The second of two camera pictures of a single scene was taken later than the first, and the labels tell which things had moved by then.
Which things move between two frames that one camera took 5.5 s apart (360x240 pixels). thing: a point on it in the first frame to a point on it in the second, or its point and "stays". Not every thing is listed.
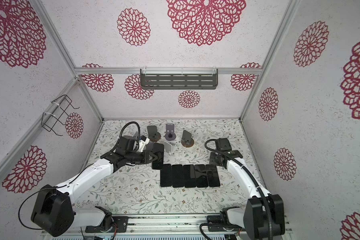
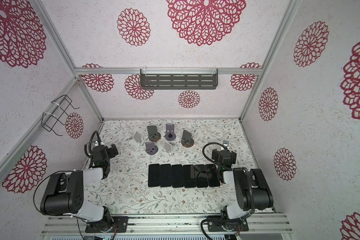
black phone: (189, 176) stays
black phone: (158, 150) to (154, 175)
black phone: (177, 177) stays
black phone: (165, 175) stays
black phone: (201, 175) stays
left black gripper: (147, 154) to (112, 152)
